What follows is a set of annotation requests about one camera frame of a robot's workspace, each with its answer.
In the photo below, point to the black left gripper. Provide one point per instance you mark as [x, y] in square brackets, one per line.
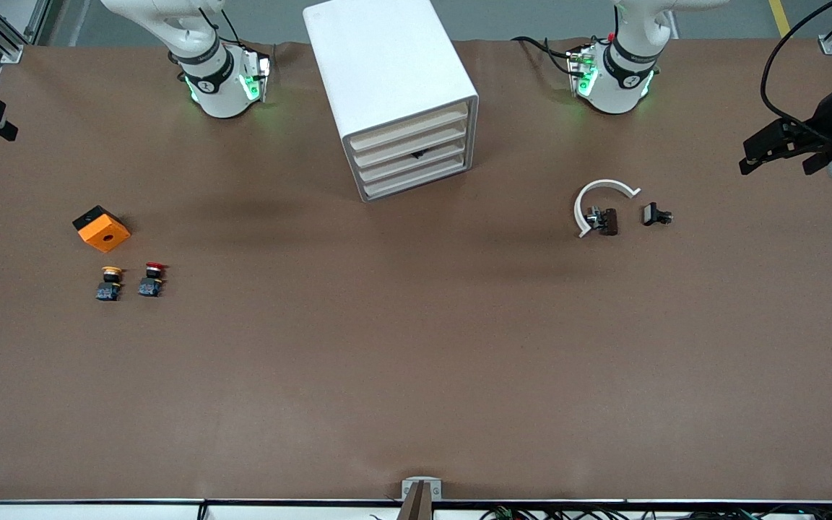
[825, 120]

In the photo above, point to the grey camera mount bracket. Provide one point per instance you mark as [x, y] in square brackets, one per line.
[422, 505]

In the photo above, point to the white table edge rail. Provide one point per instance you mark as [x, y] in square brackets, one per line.
[98, 511]

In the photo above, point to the red push button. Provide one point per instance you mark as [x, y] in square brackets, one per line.
[149, 287]

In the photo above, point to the yellow push button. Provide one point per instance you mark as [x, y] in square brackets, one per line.
[107, 291]

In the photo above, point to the orange box with hole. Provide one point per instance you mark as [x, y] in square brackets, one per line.
[105, 235]

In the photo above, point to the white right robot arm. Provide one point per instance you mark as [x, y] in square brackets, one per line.
[221, 94]

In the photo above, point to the yellow floor tape strip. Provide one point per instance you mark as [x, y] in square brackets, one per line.
[781, 18]

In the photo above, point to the dark brown switch component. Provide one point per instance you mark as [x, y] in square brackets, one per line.
[609, 221]

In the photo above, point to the brown table cover sheet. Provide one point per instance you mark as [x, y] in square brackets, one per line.
[416, 361]

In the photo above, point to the white curved plastic arc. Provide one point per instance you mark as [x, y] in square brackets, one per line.
[581, 202]

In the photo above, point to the white drawer cabinet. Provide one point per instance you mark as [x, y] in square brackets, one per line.
[380, 65]

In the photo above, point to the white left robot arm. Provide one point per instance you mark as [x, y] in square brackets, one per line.
[614, 94]

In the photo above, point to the small black switch component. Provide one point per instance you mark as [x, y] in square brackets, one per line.
[651, 214]

